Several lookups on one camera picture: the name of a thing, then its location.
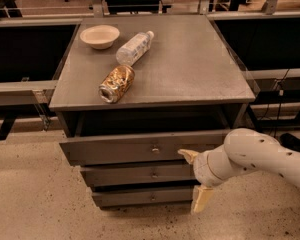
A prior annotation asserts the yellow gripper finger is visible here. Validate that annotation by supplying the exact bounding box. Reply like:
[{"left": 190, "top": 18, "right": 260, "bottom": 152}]
[
  {"left": 191, "top": 185, "right": 213, "bottom": 214},
  {"left": 178, "top": 149, "right": 199, "bottom": 164}
]

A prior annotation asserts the grey drawer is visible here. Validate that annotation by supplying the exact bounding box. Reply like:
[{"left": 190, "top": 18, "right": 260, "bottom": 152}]
[
  {"left": 60, "top": 130, "right": 229, "bottom": 166},
  {"left": 92, "top": 186, "right": 193, "bottom": 208},
  {"left": 81, "top": 160, "right": 194, "bottom": 187}
]

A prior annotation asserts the grey bottom drawer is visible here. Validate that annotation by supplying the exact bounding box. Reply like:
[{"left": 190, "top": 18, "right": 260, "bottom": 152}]
[{"left": 92, "top": 186, "right": 193, "bottom": 208}]

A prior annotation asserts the grey middle drawer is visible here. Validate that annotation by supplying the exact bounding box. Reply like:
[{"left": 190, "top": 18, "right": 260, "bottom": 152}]
[{"left": 81, "top": 160, "right": 194, "bottom": 187}]

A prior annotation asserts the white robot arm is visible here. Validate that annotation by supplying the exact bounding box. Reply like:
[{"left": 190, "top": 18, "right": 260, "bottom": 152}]
[{"left": 178, "top": 128, "right": 300, "bottom": 213}]

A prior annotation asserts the clear plastic water bottle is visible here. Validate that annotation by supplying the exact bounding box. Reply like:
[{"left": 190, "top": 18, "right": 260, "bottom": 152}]
[{"left": 116, "top": 31, "right": 154, "bottom": 66}]

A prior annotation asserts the grey top drawer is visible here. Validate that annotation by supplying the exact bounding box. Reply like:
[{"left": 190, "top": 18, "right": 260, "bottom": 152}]
[{"left": 60, "top": 130, "right": 229, "bottom": 166}]

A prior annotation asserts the gold soda can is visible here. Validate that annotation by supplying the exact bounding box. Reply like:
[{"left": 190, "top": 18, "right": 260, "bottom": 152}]
[{"left": 99, "top": 65, "right": 135, "bottom": 103}]

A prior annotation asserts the grey wooden drawer cabinet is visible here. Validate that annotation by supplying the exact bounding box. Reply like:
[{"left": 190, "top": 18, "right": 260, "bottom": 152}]
[{"left": 50, "top": 15, "right": 255, "bottom": 194}]

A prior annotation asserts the black shoe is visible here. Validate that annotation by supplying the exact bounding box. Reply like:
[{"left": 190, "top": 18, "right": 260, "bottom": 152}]
[{"left": 280, "top": 133, "right": 300, "bottom": 152}]

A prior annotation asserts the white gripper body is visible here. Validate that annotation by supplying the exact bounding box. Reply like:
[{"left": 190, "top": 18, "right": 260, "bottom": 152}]
[{"left": 193, "top": 145, "right": 247, "bottom": 188}]

